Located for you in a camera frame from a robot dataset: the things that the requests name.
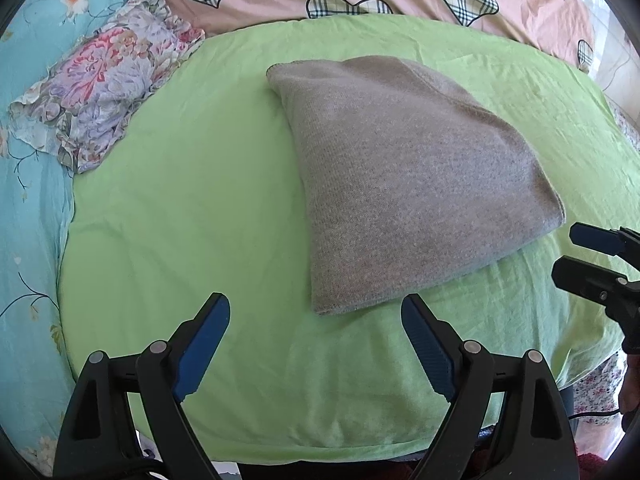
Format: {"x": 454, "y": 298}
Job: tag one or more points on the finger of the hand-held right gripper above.
{"x": 585, "y": 275}
{"x": 592, "y": 237}

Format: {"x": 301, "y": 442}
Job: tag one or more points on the white window curtain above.
{"x": 617, "y": 25}

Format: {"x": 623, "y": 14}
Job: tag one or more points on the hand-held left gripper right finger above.
{"x": 425, "y": 345}

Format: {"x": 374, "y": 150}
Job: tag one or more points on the fuzzy knit sweater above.
{"x": 410, "y": 175}

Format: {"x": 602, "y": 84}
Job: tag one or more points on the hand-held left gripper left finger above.
{"x": 205, "y": 345}

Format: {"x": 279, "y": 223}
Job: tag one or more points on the floral ruffled pillow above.
{"x": 110, "y": 75}

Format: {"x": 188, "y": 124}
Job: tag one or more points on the green bed sheet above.
{"x": 200, "y": 210}

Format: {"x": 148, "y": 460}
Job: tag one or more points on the blue floral bed sheet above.
{"x": 30, "y": 210}

